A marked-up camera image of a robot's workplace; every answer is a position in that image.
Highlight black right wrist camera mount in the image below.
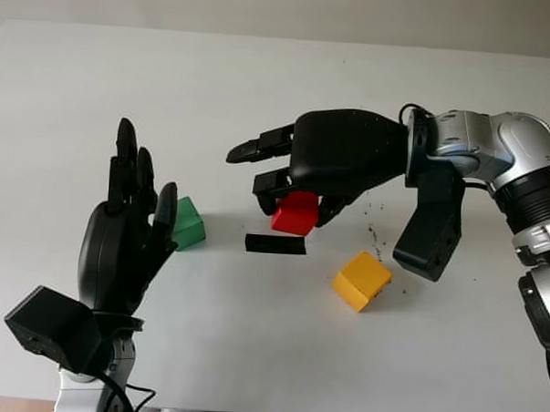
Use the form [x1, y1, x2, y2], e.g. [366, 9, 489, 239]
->
[391, 168, 468, 283]

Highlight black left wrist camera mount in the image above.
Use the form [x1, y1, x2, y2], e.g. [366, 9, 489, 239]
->
[1, 283, 107, 376]

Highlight red wooden block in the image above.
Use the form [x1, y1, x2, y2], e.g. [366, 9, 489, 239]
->
[270, 191, 321, 238]

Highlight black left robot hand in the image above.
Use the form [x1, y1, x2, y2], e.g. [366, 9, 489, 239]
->
[76, 115, 186, 319]

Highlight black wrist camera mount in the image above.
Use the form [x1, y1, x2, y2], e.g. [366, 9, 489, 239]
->
[391, 168, 468, 283]
[1, 283, 107, 376]

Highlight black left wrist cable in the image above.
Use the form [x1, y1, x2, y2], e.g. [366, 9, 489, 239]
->
[95, 370, 158, 412]

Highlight yellow wooden block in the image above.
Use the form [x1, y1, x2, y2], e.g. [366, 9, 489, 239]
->
[330, 249, 394, 315]

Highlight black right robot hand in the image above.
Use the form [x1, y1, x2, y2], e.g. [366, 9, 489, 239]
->
[223, 104, 410, 232]

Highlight black tape strip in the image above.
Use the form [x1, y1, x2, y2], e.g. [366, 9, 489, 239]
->
[244, 233, 308, 258]

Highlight green wooden block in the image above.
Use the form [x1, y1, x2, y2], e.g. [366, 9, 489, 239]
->
[171, 195, 209, 253]

